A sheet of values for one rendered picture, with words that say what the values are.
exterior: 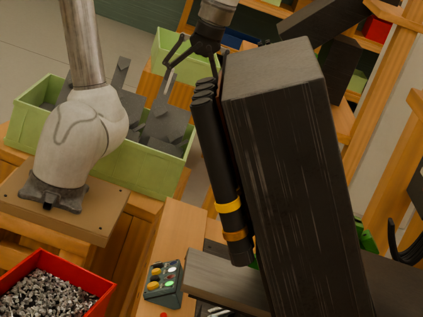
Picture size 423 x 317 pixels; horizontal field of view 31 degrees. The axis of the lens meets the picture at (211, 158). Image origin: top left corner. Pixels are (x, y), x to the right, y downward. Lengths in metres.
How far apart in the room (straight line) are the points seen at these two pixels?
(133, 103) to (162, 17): 5.94
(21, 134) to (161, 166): 0.49
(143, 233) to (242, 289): 1.04
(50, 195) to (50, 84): 0.95
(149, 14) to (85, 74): 6.51
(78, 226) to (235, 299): 0.70
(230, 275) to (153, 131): 1.32
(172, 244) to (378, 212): 0.64
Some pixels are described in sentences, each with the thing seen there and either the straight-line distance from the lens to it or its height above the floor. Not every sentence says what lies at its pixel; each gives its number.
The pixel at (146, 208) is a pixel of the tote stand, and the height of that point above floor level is 0.79.
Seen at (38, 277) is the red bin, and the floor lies 0.88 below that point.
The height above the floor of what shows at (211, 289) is 1.13.
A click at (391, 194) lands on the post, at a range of 2.32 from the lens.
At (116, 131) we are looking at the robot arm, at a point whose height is 1.08.
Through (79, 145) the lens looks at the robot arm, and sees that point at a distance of 2.08.
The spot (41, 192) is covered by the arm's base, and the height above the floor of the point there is 0.91.
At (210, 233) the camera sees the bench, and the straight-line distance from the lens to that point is 2.31.
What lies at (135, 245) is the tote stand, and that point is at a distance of 2.57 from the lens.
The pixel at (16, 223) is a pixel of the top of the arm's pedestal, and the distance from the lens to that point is 2.11.
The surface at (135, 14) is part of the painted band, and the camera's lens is 8.77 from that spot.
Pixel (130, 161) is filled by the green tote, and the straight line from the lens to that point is 2.59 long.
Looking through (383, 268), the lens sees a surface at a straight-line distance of 1.63.
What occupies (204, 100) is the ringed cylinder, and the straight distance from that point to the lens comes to 1.22.
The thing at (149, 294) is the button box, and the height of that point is 0.92.
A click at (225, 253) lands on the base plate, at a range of 2.18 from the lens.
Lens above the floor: 1.85
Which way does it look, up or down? 20 degrees down
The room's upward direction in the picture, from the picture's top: 21 degrees clockwise
